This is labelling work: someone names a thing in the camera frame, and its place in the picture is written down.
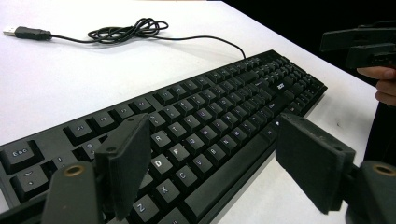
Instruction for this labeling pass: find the black keyboard cable with plug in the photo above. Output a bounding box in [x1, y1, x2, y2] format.
[3, 17, 247, 60]

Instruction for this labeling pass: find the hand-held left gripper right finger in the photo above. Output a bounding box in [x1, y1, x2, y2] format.
[275, 112, 357, 216]

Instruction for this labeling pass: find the black computer keyboard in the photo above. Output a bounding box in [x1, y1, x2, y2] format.
[0, 49, 329, 224]

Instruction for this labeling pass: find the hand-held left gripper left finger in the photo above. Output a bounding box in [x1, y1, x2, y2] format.
[94, 113, 152, 222]

